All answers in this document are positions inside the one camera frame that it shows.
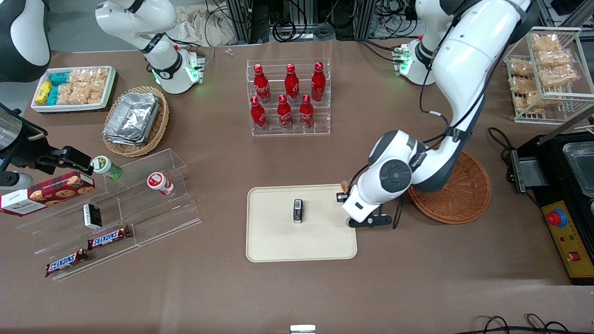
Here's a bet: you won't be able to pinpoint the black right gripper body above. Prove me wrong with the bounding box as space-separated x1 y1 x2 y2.
0 104 52 170

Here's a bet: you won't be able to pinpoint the beige plastic tray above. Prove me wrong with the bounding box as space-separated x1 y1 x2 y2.
245 184 358 263

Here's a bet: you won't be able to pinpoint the white rectangular snack tray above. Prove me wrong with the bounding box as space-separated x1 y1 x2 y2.
31 65 118 114

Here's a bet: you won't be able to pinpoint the light oval wicker basket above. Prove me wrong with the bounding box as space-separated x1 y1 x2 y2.
102 85 170 158

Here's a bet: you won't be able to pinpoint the brown round wicker basket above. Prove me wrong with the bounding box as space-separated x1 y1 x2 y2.
407 149 492 225

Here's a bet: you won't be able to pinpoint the red tartan cookie box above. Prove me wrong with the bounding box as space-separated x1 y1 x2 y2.
0 171 96 218

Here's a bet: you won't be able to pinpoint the green bottle with white cap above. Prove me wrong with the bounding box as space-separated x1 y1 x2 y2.
91 155 124 181

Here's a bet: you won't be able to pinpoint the yellow snack pack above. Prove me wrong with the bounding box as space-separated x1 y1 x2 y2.
35 81 53 105

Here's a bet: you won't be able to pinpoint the small black white box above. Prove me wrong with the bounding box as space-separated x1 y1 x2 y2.
82 203 103 229

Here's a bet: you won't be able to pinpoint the clear bag of rice crackers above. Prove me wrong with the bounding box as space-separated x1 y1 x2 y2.
56 83 90 105
69 68 110 87
88 79 109 104

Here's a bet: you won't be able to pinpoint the stacked aluminium foil trays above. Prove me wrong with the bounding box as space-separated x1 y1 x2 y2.
103 92 161 147

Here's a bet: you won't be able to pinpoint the clear acrylic bottle rack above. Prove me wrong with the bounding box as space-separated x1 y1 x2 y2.
245 58 331 136

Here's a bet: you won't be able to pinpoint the snickers chocolate bar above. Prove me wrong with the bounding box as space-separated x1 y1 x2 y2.
87 225 132 251
45 249 89 278

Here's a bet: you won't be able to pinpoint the red and white small bottle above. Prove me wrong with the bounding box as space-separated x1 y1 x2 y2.
147 172 175 197

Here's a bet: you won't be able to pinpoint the red cola bottle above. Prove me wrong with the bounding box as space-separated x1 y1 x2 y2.
250 96 268 131
277 94 294 130
284 63 300 104
253 64 272 104
299 94 315 130
310 61 326 103

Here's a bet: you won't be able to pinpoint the clear acrylic stepped stand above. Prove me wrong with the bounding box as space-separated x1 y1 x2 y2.
16 148 203 282

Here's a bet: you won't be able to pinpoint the black appliance with grey panel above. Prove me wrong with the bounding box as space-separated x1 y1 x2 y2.
506 131 594 207

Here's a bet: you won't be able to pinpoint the crumpled beige cloth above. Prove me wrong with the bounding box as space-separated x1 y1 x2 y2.
175 4 238 47

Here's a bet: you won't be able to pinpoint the clear bag of fried snacks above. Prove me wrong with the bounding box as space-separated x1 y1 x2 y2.
540 65 579 89
530 33 561 52
509 59 535 77
509 77 536 94
535 49 574 68

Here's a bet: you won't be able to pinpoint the yellow emergency stop control box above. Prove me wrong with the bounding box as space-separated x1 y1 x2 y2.
540 199 594 285

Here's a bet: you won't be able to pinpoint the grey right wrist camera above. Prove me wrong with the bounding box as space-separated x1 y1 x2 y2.
0 171 34 190

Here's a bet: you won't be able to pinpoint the black cable on robot arm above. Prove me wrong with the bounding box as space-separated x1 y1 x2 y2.
419 13 489 141

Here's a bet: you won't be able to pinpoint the black looped appliance cable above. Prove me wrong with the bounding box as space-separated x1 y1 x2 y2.
487 126 518 161

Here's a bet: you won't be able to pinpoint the black cables at arm base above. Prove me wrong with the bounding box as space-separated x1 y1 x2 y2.
356 39 405 64

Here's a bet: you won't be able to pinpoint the aluminium frame rack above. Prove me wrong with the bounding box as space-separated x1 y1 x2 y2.
225 0 420 44

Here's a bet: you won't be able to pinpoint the black cables at table edge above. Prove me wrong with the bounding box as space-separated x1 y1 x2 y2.
464 314 572 334

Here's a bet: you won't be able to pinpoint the white wire basket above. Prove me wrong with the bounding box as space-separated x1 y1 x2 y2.
503 26 594 125

